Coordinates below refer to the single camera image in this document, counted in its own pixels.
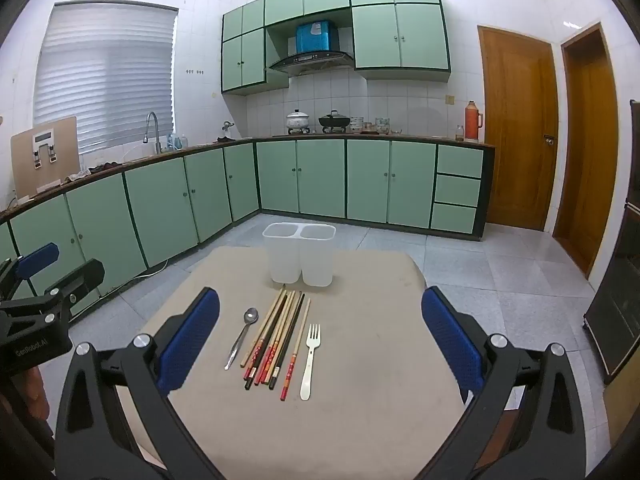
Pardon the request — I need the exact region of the metal spoon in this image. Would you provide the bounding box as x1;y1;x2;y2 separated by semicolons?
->
224;307;260;372

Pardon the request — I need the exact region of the green wall cabinet unit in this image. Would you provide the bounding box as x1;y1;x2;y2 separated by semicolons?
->
221;0;452;95

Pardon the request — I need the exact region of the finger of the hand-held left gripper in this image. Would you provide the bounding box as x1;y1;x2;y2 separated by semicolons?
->
0;242;61;302
30;258;106;322

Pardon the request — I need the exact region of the white window blind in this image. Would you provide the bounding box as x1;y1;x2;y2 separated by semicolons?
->
32;2;179;158

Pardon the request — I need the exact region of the white plastic utensil holder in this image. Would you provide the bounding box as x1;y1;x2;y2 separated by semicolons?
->
262;222;337;288

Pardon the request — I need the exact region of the dark glass-front cabinet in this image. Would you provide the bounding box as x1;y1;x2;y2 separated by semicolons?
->
584;100;640;386

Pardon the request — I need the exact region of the black wok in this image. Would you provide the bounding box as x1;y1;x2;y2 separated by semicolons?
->
318;110;352;133

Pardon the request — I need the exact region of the metal kitchen faucet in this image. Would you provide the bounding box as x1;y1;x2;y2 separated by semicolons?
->
145;111;162;155

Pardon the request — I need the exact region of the orange thermos flask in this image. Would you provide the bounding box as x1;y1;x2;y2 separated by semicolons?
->
464;100;484;142

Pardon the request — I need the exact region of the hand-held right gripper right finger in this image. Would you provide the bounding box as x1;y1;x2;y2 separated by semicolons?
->
420;286;587;480

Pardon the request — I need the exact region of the cream plastic fork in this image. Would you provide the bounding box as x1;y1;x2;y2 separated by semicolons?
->
300;323;322;402

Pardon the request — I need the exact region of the plain wooden door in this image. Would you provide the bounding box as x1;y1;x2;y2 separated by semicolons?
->
552;22;621;281

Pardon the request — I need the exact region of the green base cabinet run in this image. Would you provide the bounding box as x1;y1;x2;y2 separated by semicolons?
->
0;137;497;326

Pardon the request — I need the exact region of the wooden door with handle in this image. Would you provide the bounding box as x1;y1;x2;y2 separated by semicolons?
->
477;25;559;232

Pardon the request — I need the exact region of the black range hood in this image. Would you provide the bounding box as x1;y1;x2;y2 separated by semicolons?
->
267;51;356;78

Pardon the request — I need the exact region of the white power cable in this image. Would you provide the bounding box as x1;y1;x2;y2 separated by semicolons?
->
135;260;171;281

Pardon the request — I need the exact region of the wooden board with white device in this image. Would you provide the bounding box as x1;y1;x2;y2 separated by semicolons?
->
11;116;81;198

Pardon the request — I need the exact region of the red-handled bamboo chopstick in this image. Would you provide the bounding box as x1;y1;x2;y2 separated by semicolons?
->
272;294;302;378
260;291;299;383
254;290;296;386
280;297;312;402

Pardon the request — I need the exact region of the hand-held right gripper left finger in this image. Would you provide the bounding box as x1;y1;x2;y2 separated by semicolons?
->
54;286;223;480

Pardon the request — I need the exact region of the white cooking pot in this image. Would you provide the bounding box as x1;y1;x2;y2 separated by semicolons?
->
286;108;313;135

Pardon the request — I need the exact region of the plain wooden chopstick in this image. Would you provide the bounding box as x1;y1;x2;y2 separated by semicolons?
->
240;288;287;368

